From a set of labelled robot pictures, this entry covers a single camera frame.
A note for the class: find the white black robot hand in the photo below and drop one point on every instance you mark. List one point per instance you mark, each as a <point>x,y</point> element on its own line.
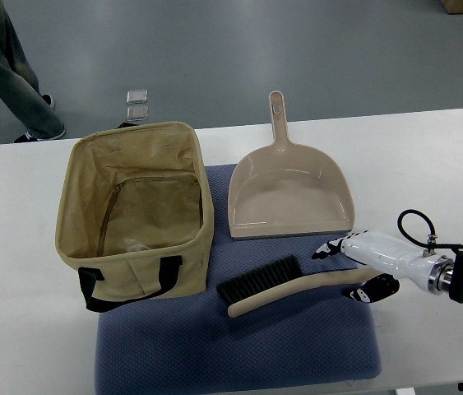
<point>394,259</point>

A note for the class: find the pink hand broom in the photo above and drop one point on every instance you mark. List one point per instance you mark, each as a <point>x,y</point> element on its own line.
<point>279,279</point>

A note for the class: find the yellow fabric bag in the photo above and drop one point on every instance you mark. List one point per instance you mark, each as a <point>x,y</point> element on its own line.
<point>136,217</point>

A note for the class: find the blue cushion mat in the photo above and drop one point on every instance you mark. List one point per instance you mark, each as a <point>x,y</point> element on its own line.
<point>190,345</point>

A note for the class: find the pink dustpan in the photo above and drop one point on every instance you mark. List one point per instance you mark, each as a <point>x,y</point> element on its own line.
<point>287,189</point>

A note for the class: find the lower clear floor plate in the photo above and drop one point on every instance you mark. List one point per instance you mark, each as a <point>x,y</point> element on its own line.
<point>137,112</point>

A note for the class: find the clear floor plate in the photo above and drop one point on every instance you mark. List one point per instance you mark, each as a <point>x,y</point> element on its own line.
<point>137,112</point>
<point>137,96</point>

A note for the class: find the upper clear floor plate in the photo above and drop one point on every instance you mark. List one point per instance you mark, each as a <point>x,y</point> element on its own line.
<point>137,96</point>

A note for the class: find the person in grey clothes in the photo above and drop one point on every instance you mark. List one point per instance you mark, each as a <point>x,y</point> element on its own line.
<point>19,88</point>

